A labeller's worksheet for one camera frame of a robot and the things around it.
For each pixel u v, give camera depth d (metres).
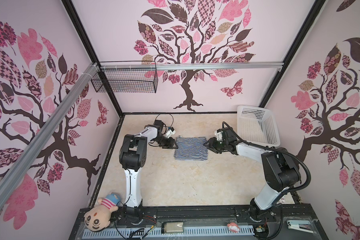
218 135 0.87
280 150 0.50
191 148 0.98
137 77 0.95
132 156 0.57
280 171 0.47
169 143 0.90
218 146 0.83
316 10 0.70
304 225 0.72
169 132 0.95
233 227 0.67
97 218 0.66
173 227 0.67
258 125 1.12
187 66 0.92
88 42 0.79
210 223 0.72
